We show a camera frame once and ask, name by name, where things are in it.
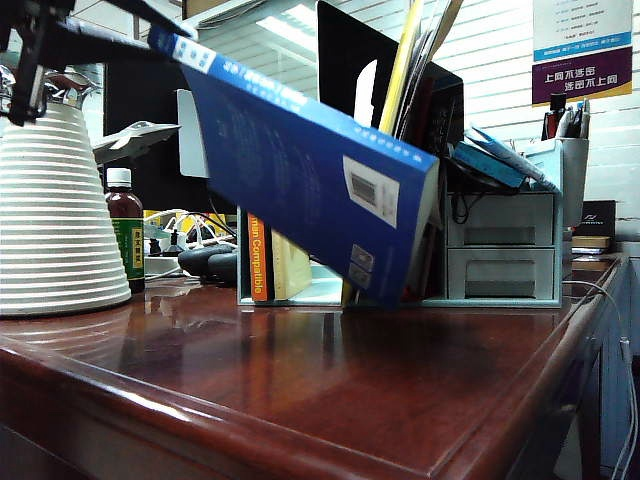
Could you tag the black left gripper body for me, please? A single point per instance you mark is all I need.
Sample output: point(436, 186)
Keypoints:
point(30, 50)

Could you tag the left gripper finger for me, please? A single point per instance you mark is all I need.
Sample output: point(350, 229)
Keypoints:
point(110, 40)
point(160, 17)

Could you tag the blue paperback book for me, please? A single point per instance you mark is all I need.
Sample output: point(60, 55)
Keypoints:
point(300, 175)

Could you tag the orange Human Compatible book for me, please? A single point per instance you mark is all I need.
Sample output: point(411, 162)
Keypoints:
point(260, 260)

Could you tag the dark red book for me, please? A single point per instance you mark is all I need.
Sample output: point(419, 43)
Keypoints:
point(422, 115)

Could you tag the cream yellow book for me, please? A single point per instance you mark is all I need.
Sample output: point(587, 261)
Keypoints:
point(292, 270)

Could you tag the dark book Chinese title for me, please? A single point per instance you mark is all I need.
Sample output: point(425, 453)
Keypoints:
point(445, 120)

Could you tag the small light blue book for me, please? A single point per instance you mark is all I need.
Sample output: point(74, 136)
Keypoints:
point(485, 165)

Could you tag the tan flat book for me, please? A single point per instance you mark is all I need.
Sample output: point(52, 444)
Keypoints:
point(591, 244)

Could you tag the black computer monitor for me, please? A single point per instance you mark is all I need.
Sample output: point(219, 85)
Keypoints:
point(140, 100)

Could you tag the white model airplane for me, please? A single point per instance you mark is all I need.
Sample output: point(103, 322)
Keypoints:
point(135, 135)

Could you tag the silver flat monitor stand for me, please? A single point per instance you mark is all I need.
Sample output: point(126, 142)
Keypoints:
point(190, 135)

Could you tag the brown bottle green label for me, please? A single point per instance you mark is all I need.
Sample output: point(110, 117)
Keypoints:
point(125, 210)

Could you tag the white ribbed thermos jug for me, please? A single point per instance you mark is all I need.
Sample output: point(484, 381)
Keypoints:
point(60, 225)

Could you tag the large black panel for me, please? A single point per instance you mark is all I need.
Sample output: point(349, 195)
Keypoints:
point(345, 60)

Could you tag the black power plug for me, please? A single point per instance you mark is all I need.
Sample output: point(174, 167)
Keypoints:
point(175, 245)

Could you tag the white paper sheet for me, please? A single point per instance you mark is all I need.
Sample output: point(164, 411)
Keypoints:
point(365, 95)

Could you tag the white power strip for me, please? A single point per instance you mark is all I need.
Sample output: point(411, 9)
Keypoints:
point(160, 262)

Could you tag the white organizer drawer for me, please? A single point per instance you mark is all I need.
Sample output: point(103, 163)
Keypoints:
point(500, 260)
point(500, 212)

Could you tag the black and red pen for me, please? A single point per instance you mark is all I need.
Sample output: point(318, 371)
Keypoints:
point(551, 120)

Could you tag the white pen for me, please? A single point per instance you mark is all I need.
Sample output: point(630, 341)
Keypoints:
point(566, 122)

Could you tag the white and purple poster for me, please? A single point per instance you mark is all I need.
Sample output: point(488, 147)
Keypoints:
point(582, 75)

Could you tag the grey pen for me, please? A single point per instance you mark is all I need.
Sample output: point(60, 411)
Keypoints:
point(584, 120)

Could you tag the light blue desk organizer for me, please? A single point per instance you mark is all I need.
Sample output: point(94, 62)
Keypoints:
point(575, 175)

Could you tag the black box with logo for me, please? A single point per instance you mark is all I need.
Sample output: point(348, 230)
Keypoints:
point(599, 217)

